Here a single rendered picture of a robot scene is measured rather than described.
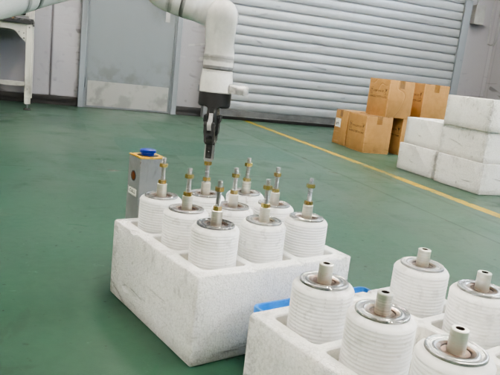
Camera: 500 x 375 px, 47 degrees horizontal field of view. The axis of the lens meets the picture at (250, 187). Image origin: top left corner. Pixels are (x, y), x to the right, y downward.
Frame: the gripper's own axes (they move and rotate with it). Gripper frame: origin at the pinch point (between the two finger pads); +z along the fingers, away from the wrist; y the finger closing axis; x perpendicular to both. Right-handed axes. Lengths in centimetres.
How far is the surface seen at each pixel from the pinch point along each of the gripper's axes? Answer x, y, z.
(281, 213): 18.7, 6.1, 11.2
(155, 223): -8.9, 12.0, 15.5
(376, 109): 94, -349, 0
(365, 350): 30, 64, 14
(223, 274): 8.7, 33.0, 17.4
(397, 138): 115, -346, 22
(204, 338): 6.5, 34.9, 29.7
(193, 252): 2.3, 29.1, 15.3
